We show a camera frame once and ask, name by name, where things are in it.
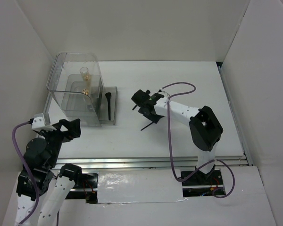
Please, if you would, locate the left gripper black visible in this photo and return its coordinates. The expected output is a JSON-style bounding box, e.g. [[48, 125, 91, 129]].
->
[[39, 118, 82, 167]]

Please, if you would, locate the black makeup brush angled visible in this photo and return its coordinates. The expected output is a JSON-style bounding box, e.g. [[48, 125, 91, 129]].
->
[[105, 92, 112, 121]]

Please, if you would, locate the small beige bottle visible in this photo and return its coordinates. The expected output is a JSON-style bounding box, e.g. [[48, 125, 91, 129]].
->
[[82, 88, 91, 97]]

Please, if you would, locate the clear acrylic organizer box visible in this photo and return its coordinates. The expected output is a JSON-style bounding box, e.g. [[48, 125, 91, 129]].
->
[[46, 52, 118, 126]]

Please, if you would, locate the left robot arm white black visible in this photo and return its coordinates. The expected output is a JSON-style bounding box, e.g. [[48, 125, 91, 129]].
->
[[12, 115, 83, 226]]

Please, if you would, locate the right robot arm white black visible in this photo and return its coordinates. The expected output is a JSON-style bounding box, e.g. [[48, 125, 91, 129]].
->
[[131, 90, 224, 184]]

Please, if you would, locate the white foil cover plate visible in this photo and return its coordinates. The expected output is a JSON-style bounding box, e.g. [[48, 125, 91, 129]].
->
[[97, 169, 184, 204]]

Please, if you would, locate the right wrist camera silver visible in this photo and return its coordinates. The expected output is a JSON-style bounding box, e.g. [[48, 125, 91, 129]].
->
[[158, 89, 170, 98]]

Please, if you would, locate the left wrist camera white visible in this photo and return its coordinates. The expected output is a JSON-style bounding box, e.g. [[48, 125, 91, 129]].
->
[[32, 113, 56, 132]]

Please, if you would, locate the aluminium front rail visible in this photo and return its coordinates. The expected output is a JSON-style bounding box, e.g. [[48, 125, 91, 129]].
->
[[53, 155, 249, 172]]

